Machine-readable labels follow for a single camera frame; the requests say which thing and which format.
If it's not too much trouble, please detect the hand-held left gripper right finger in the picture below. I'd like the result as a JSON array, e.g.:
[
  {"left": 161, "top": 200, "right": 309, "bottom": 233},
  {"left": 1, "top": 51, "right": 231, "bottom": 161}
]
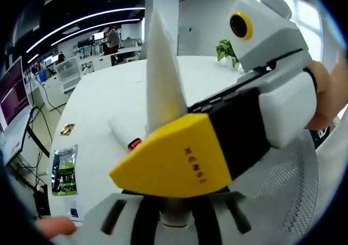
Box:
[{"left": 189, "top": 191, "right": 276, "bottom": 245}]

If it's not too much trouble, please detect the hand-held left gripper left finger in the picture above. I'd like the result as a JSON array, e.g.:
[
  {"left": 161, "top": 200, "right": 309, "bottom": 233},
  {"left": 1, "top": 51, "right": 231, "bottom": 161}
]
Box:
[{"left": 53, "top": 189, "right": 164, "bottom": 245}]

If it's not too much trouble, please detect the red-collared white skincare bottle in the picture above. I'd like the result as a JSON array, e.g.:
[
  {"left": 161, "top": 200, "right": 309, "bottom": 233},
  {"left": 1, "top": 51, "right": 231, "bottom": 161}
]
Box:
[{"left": 108, "top": 118, "right": 150, "bottom": 152}]

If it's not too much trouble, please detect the green black skincare sachet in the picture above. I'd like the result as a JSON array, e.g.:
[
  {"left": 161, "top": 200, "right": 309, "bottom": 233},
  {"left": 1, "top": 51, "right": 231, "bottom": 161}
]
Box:
[{"left": 51, "top": 144, "right": 80, "bottom": 197}]

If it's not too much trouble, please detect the small gold skincare packet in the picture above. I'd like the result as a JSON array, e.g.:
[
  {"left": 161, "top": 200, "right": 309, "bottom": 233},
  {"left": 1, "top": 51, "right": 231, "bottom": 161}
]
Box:
[{"left": 60, "top": 122, "right": 76, "bottom": 137}]

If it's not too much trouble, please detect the person's left hand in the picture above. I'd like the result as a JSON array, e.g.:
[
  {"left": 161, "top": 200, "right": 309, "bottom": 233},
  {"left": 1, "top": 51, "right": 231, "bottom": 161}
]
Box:
[{"left": 35, "top": 216, "right": 77, "bottom": 236}]

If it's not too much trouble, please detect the person's right hand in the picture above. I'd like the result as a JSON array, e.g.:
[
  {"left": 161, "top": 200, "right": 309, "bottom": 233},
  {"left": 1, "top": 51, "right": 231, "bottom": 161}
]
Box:
[{"left": 304, "top": 60, "right": 348, "bottom": 131}]

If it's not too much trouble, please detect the green potted plant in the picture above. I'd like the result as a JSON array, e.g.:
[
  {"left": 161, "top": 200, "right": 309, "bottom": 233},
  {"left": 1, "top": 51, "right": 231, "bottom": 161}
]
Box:
[{"left": 215, "top": 39, "right": 241, "bottom": 69}]

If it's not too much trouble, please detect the black computer tower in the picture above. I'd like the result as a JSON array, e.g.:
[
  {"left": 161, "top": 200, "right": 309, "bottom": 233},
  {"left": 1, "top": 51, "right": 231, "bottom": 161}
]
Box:
[{"left": 33, "top": 184, "right": 52, "bottom": 219}]

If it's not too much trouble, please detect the white mesh office chair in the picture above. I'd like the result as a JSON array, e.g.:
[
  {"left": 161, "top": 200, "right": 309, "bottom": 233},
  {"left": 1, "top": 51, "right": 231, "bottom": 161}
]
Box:
[{"left": 239, "top": 127, "right": 348, "bottom": 245}]

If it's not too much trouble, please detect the white column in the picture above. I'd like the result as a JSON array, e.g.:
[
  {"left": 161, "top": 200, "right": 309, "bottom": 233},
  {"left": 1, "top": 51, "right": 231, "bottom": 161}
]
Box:
[{"left": 145, "top": 0, "right": 181, "bottom": 57}]

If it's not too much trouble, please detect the white slatted shelf unit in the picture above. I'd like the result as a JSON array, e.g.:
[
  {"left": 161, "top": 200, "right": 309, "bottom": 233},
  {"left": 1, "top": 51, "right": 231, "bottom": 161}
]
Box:
[{"left": 55, "top": 58, "right": 82, "bottom": 93}]

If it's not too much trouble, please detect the white low cabinet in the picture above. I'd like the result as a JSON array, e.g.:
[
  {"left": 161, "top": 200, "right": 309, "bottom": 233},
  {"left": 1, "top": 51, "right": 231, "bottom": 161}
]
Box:
[{"left": 40, "top": 75, "right": 59, "bottom": 111}]

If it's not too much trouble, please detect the white desk with black legs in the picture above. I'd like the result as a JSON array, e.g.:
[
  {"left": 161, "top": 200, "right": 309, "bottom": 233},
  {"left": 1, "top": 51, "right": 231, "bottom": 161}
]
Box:
[{"left": 0, "top": 103, "right": 52, "bottom": 167}]

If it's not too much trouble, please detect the white-framed computer monitor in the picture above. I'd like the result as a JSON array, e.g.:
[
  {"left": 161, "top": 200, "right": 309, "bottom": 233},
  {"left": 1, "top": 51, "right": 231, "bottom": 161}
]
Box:
[{"left": 0, "top": 55, "right": 32, "bottom": 133}]

